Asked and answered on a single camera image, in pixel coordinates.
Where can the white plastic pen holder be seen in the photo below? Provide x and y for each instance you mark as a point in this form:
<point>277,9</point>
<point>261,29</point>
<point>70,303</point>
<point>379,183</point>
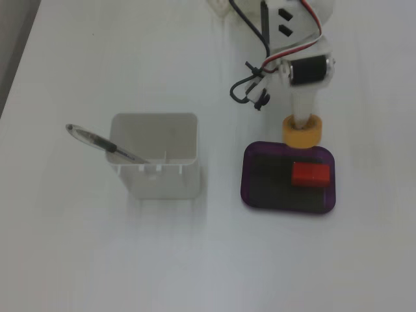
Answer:
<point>162,185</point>

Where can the purple plastic tray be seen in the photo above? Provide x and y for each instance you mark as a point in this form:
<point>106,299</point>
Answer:
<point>247,182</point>

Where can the black ballpoint pen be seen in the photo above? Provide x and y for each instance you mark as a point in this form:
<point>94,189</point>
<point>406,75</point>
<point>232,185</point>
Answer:
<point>97,141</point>

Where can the red rectangular block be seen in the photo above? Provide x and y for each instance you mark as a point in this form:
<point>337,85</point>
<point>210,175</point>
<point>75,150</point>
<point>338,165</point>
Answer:
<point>310,172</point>

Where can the yellow tape roll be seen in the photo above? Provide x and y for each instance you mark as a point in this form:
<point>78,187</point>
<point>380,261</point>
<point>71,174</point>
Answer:
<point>302,139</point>

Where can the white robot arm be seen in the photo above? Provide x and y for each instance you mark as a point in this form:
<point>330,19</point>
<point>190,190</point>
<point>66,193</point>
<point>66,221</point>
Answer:
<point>299,19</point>

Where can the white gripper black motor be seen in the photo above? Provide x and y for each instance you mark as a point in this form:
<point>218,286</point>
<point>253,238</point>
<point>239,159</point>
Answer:
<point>308,72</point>

